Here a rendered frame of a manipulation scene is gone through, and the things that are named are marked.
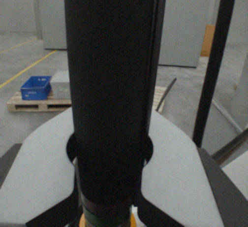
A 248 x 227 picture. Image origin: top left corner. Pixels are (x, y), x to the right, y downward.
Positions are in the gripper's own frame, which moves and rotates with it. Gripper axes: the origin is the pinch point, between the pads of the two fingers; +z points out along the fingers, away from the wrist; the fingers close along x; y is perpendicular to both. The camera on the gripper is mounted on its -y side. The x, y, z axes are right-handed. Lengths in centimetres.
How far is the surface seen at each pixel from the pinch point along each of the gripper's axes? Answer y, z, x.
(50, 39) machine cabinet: 113, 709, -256
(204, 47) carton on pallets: 119, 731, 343
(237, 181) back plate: 29.5, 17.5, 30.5
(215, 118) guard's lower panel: 60, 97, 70
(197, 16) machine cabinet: 2, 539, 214
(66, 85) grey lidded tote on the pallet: 111, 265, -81
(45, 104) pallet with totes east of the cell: 140, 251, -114
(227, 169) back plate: 30.1, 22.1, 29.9
